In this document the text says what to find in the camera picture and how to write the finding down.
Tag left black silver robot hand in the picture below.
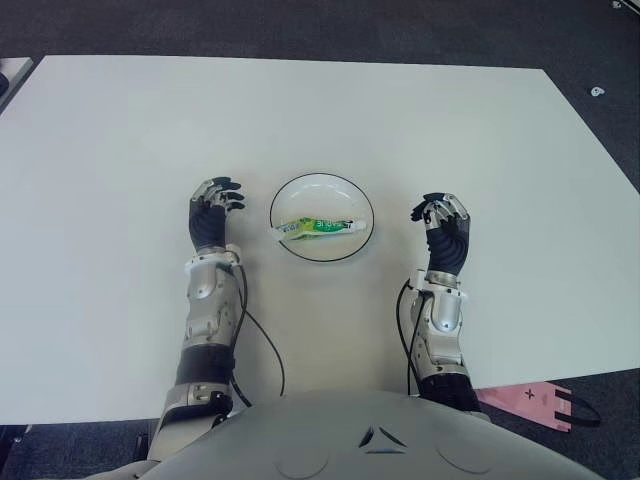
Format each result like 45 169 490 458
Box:
187 175 247 250

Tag green white toothpaste tube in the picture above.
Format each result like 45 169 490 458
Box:
273 215 368 243

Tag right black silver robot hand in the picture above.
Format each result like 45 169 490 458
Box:
408 191 474 276

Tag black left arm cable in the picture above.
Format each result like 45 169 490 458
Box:
218 260 287 407

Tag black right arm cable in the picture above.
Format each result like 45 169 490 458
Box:
395 278 427 400

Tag white plate with black rim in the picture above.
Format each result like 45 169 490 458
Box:
269 172 377 264

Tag grey robot torso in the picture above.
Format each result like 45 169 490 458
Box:
87 388 640 480

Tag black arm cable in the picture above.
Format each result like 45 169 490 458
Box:
218 260 287 407
395 278 427 400

